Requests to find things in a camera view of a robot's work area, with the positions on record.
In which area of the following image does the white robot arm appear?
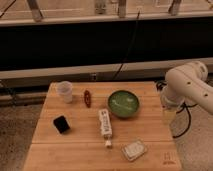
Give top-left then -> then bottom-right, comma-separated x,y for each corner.
160,61 -> 213,125

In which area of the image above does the black eraser block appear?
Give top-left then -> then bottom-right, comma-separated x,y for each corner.
53,116 -> 70,134

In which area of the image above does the dark red small object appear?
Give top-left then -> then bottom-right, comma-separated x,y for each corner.
84,90 -> 91,108

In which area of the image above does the green bowl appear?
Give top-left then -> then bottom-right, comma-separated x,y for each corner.
108,90 -> 140,119

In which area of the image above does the white tube with cap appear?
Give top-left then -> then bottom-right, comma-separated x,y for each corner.
98,109 -> 113,148

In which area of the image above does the clear plastic cup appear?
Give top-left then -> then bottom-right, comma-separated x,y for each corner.
56,81 -> 72,103

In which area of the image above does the clear plastic wrapped packet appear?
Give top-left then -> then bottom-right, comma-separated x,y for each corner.
122,140 -> 147,162

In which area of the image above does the black hanging cable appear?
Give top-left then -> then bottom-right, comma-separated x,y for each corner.
111,9 -> 141,81

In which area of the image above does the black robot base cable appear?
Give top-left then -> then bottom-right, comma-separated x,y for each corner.
155,80 -> 198,140

